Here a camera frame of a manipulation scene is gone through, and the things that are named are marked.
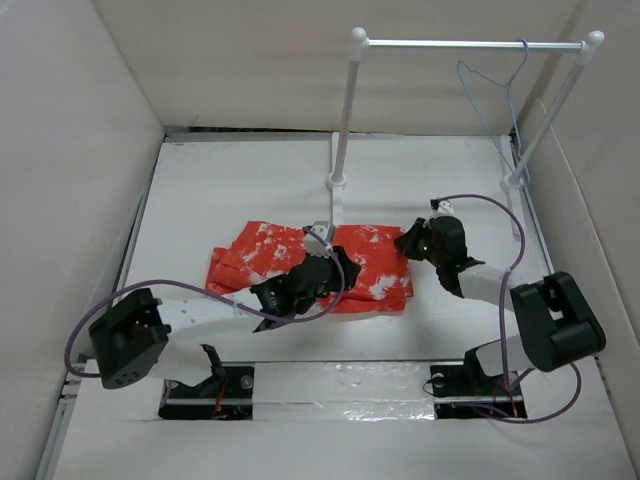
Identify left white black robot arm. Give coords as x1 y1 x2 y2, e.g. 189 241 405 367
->
89 246 361 397

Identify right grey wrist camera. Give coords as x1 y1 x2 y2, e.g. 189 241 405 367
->
430 198 455 216

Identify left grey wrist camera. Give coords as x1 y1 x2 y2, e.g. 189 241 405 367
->
303 221 335 258

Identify white clothes rack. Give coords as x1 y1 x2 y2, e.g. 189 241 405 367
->
326 27 605 223

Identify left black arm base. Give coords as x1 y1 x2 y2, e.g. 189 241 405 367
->
158 345 255 421

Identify orange white tie-dye trousers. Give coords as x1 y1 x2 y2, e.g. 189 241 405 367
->
205 221 413 315

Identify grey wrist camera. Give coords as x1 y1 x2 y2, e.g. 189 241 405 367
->
430 198 455 216
303 221 335 258

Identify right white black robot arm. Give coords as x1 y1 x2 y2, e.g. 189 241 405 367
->
394 214 606 394

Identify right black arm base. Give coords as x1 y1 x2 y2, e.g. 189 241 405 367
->
422 351 528 420

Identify blue wire hanger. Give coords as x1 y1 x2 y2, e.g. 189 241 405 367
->
456 38 530 174

